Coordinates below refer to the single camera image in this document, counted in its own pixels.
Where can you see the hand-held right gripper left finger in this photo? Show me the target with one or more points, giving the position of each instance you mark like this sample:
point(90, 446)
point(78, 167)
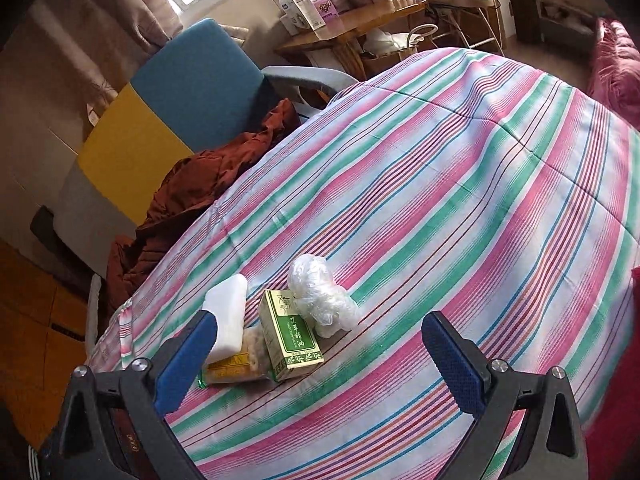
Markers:
point(182, 365)

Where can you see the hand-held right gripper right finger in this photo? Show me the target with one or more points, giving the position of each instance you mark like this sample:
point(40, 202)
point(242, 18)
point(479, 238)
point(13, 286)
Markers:
point(457, 365)

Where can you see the yellow snack packet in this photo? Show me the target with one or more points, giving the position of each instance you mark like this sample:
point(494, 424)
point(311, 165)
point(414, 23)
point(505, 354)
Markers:
point(230, 367)

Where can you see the white bar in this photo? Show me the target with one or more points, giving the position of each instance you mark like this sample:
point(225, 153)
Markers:
point(227, 310)

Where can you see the green box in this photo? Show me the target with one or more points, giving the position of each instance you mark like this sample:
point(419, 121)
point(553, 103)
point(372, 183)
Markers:
point(290, 340)

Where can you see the clear plastic wrap ball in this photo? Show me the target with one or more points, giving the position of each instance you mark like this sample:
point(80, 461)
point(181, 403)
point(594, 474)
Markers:
point(317, 290)

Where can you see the white foam piece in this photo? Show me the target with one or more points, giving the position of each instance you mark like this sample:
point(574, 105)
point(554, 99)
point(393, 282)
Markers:
point(93, 310)

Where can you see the wooden cabinet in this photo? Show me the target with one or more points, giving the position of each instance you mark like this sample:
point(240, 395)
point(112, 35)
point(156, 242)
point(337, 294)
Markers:
point(30, 310)

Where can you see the red cloth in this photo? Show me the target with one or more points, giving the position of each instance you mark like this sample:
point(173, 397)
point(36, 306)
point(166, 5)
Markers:
point(615, 440)

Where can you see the striped tablecloth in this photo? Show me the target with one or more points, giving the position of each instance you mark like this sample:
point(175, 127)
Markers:
point(450, 185)

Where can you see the rust brown jacket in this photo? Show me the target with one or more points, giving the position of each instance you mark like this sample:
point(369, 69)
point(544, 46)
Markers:
point(200, 185)

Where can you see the black rolled mat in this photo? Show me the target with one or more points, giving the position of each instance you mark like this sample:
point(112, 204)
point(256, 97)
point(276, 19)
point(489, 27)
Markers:
point(42, 227)

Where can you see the grey yellow blue chair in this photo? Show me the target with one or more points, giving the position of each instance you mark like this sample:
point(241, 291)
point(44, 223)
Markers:
point(190, 75)

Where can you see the white plastic bag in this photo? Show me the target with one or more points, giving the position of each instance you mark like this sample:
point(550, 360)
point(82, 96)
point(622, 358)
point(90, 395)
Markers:
point(390, 40)

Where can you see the wooden side table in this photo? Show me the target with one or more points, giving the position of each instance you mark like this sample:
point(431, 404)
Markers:
point(350, 27)

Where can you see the round white table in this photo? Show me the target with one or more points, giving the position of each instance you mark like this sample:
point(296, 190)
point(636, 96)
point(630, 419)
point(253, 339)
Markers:
point(460, 2)

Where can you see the grey storage box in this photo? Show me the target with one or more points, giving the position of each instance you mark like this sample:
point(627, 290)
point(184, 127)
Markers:
point(565, 17)

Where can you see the white printed carton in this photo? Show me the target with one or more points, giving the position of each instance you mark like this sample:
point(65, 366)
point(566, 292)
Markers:
point(300, 10)

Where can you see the pink small box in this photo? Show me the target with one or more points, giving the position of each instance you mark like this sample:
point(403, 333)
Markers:
point(327, 8)

